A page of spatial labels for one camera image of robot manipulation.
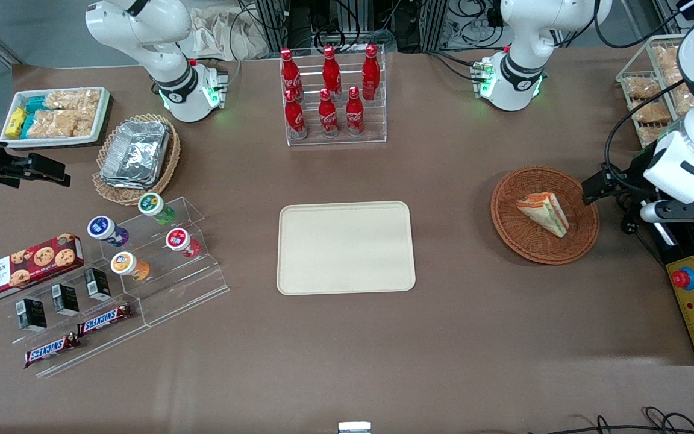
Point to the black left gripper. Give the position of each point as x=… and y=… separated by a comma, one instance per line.
x=635, y=170

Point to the triangle sandwich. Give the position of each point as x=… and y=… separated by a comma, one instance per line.
x=544, y=212

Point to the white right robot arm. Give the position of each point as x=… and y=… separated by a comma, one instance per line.
x=172, y=72

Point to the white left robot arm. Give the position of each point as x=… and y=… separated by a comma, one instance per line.
x=522, y=66

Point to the white snack tray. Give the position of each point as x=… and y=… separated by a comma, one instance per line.
x=101, y=117

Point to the brown wicker basket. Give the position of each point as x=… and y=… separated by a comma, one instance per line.
x=534, y=247

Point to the light wicker basket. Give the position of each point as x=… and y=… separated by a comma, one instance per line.
x=169, y=163

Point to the beige plastic tray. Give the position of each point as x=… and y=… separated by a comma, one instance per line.
x=346, y=247

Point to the clear rice cracker pack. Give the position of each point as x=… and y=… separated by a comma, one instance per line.
x=88, y=99
x=50, y=123
x=59, y=99
x=84, y=123

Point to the teal snack packet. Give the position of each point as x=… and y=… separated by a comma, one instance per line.
x=28, y=125
x=35, y=104

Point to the yellow snack packet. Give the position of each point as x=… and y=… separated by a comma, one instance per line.
x=15, y=122

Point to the bagged fried snack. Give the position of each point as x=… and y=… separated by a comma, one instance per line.
x=683, y=101
x=642, y=88
x=650, y=135
x=651, y=113
x=667, y=63

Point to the purple lid yoghurt cup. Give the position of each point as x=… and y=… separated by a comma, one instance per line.
x=102, y=228

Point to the stack of foil trays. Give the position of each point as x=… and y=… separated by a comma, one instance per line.
x=135, y=154

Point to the red Walkers cookie box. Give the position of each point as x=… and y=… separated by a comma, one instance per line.
x=28, y=268

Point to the black table appliance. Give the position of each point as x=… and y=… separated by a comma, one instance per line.
x=693, y=241

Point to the green lid yoghurt cup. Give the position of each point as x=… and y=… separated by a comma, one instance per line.
x=152, y=205

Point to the orange lid yoghurt cup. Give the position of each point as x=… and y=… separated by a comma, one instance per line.
x=124, y=264

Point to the small black box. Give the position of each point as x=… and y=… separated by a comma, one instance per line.
x=97, y=284
x=65, y=299
x=32, y=314

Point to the red lid yoghurt cup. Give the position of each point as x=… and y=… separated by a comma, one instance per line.
x=177, y=240

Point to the Snickers chocolate bar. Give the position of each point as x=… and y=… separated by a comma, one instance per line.
x=52, y=350
x=105, y=320

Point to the clear acrylic cup riser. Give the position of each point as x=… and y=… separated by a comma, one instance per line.
x=190, y=283

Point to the clear acrylic snack riser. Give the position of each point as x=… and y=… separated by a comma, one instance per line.
x=100, y=349

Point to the beige cloth bag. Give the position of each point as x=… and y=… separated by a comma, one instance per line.
x=220, y=33

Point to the clear acrylic bottle rack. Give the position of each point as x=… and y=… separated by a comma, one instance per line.
x=377, y=129

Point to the red cola bottle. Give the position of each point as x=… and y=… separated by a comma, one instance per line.
x=290, y=75
x=328, y=116
x=331, y=72
x=355, y=114
x=371, y=72
x=295, y=117

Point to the metal equipment frame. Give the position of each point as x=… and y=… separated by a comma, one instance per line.
x=347, y=18

